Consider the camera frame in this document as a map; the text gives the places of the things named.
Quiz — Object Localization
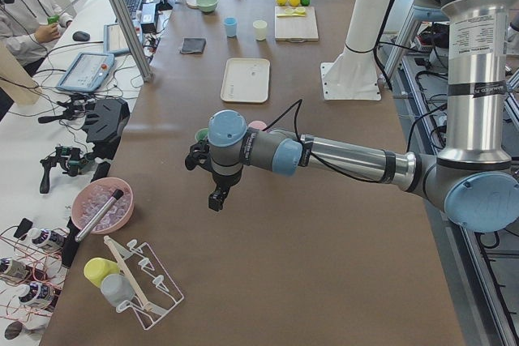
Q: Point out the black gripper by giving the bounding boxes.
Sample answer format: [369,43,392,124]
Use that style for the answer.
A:
[185,140,242,211]

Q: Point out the mint green cup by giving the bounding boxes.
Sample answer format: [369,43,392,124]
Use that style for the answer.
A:
[195,128,208,142]

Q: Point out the blue cup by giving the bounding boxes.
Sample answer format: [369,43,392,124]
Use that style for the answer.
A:
[224,17,238,38]

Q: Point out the cream white cup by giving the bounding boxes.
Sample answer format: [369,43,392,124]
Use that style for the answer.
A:
[252,19,268,41]

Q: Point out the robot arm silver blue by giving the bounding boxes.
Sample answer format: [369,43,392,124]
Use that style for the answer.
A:
[185,0,518,233]

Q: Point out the cream plastic tray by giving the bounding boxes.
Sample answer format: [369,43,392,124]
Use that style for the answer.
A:
[221,58,270,104]

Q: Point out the pink cup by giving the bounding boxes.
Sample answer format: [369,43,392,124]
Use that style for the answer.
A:
[248,120,268,131]

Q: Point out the steel muddler stick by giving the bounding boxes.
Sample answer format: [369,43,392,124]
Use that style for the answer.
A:
[75,189,124,242]

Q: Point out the pink bowl with ice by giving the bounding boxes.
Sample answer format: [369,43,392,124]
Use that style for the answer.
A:
[71,177,135,234]

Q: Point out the wooden stick on rack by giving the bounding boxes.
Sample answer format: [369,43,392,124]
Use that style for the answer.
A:
[104,236,152,311]

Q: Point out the grey cup on rack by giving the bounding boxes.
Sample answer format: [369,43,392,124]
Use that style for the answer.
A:
[100,274,135,307]

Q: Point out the yellow cup on rack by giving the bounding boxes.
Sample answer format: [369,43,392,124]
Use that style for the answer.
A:
[84,257,120,288]

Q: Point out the hand-held gripper tool front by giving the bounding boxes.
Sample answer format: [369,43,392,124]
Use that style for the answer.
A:
[39,145,94,194]

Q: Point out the hand-held gripper tool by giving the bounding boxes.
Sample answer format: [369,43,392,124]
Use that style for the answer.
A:
[39,145,94,194]
[37,93,95,124]

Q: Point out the dark grey cloth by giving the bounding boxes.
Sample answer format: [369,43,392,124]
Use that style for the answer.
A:
[180,37,206,54]

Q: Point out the hand-held gripper tool rear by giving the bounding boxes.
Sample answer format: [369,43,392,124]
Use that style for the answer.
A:
[37,93,95,124]

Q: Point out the bottle top purple label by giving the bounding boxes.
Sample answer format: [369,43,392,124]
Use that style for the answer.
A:
[27,228,65,253]

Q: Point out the bottle purple label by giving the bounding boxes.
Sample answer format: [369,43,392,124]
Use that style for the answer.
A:
[15,282,61,312]
[27,228,65,253]

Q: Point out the blue teach pendant front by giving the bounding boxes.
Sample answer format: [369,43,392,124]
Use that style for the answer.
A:
[56,53,114,93]

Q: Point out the blue teach pendant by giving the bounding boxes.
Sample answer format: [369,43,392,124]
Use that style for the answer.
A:
[103,23,130,56]
[56,53,114,93]

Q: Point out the blue teach pendant rear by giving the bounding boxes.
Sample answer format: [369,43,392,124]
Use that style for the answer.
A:
[103,23,130,56]

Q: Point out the wooden cutting board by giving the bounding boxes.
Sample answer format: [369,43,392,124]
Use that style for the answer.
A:
[274,6,319,42]

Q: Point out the bottle bottom purple label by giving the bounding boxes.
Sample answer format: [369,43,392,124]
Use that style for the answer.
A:
[15,282,61,312]

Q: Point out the mint green bowl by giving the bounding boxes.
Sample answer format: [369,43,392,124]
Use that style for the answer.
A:
[196,0,218,13]

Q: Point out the lemon slices on board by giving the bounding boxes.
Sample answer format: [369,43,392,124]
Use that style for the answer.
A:
[276,7,307,18]

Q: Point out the black computer mouse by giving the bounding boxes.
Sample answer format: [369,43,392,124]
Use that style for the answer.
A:
[72,31,90,42]

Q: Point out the bottle middle dark label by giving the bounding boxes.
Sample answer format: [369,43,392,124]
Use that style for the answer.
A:
[1,258,46,283]

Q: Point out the wooden board leaning left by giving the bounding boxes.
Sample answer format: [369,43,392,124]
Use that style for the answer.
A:
[1,43,41,105]

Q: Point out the seated person white shirt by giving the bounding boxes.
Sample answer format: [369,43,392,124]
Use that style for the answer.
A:
[1,0,73,75]

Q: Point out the white wire cup rack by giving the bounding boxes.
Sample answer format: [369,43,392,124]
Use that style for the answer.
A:
[112,238,185,331]

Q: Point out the aluminium frame post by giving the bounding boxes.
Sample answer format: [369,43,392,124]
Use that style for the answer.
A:
[109,0,153,82]

